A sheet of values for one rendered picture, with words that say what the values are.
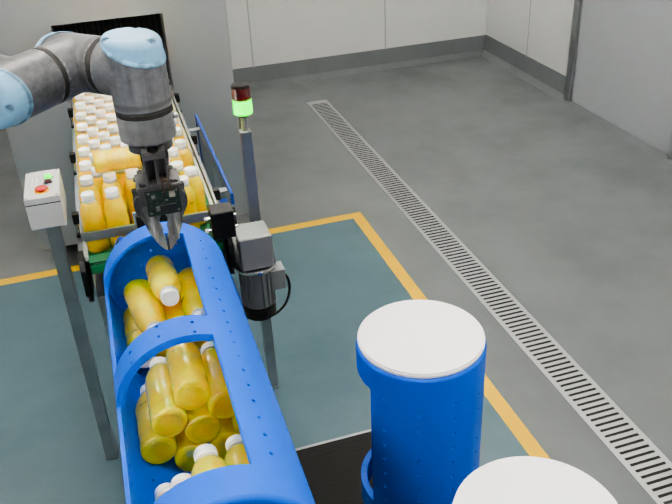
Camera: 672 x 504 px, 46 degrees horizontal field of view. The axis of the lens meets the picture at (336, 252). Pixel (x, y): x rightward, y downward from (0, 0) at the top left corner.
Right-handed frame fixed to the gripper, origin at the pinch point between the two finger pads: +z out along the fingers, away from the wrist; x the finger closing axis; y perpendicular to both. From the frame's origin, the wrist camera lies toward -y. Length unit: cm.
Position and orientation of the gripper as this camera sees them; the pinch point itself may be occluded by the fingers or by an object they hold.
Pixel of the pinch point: (167, 240)
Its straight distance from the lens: 142.2
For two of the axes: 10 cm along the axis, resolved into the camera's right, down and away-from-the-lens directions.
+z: 0.5, 8.6, 5.0
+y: 2.9, 4.7, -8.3
